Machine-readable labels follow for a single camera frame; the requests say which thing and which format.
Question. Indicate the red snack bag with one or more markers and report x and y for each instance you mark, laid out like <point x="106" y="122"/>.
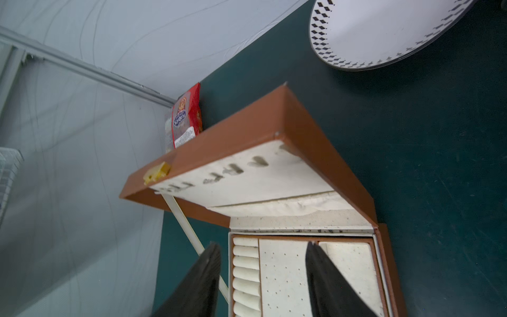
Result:
<point x="184" y="121"/>

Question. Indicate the white bowl diamond pattern rim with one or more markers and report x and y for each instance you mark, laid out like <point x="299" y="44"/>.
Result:
<point x="369" y="34"/>

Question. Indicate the white wire wall basket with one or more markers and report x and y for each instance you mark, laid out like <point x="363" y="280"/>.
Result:
<point x="11" y="161"/>

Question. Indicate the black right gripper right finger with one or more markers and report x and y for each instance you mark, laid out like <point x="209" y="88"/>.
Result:
<point x="330" y="293"/>

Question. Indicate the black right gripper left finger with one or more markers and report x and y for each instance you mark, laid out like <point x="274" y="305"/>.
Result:
<point x="197" y="294"/>

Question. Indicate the brown jewelry box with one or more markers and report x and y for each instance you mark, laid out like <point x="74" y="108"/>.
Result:
<point x="269" y="175"/>

